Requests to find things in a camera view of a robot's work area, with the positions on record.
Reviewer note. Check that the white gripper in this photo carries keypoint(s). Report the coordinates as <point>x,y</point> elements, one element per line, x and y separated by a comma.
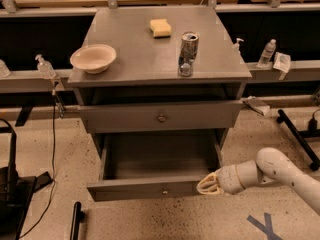
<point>227,180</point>

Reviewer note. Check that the grey drawer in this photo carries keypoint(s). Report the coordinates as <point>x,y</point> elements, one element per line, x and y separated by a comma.
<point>148,165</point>
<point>160,116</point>

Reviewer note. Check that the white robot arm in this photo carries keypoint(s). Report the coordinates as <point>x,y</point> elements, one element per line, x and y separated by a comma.
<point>270,165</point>

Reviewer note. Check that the grey top drawer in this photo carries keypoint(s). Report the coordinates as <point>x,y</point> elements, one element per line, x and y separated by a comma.
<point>160,116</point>

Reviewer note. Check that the grey drawer cabinet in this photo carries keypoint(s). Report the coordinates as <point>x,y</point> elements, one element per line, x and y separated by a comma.
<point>146,68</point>

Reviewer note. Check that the folded cloth on ledge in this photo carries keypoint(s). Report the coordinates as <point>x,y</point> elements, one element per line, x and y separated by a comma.
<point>257,105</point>

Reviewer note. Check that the black stand leg right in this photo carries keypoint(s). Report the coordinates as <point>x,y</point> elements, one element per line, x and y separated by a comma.
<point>301,136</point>

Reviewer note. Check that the clear water bottle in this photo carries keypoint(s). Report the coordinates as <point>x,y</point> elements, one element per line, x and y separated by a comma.
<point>267,53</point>

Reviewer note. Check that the right hand sanitizer bottle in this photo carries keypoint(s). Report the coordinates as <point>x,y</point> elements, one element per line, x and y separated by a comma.
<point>237,44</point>

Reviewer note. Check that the hand sanitizer bottle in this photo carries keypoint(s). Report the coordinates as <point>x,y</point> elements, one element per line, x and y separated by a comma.
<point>45,68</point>
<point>237,44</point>

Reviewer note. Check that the black bar bottom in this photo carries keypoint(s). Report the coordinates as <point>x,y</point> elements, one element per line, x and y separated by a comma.
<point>77,218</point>

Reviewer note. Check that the white paper packet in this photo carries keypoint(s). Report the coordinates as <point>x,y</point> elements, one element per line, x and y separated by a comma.
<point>282,62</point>

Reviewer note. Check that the silver drink can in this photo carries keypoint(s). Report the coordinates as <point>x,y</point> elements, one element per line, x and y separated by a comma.
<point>188,53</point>

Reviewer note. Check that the yellow sponge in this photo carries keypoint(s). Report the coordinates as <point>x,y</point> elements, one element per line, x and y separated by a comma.
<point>160,28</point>

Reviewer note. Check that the beige bowl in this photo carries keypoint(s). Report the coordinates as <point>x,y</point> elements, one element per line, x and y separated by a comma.
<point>93,59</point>

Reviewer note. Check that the black stand base left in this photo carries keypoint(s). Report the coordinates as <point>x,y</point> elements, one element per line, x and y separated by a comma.
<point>16,192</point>

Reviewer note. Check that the left hand sanitizer bottle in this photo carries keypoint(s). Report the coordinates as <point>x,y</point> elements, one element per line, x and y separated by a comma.
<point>45,68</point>

